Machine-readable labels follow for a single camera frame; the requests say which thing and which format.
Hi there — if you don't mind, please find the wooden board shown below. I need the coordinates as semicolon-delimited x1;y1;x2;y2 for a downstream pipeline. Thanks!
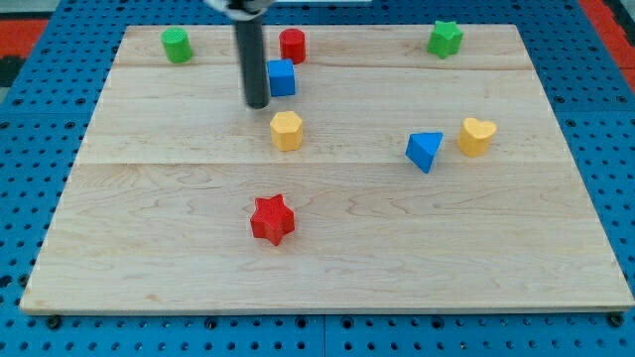
21;25;634;315

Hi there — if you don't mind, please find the green cylinder block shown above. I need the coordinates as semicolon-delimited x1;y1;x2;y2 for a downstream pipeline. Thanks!
161;27;192;63

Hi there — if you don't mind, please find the green star block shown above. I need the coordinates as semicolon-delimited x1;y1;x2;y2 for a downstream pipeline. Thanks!
428;21;463;59

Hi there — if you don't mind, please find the blue cube block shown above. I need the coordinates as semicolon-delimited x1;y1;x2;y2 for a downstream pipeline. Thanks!
267;59;296;97

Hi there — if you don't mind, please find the blue triangle block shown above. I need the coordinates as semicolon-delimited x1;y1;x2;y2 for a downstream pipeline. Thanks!
405;132;444;174

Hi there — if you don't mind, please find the yellow heart block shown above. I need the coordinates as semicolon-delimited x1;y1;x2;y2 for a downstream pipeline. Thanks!
456;117;497;157

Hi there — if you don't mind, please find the yellow hexagon block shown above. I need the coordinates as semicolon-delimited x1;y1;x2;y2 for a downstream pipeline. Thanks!
270;111;304;152

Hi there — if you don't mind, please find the red cylinder block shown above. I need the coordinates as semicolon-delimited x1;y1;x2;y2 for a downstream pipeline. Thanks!
279;28;307;64

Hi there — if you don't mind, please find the silver rod mount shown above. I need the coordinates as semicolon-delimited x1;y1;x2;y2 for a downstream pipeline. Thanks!
203;0;274;20

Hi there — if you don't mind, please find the red star block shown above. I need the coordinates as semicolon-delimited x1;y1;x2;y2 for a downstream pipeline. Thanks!
250;193;295;246

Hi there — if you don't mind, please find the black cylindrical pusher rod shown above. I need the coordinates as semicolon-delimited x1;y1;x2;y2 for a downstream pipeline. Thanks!
234;16;270;109

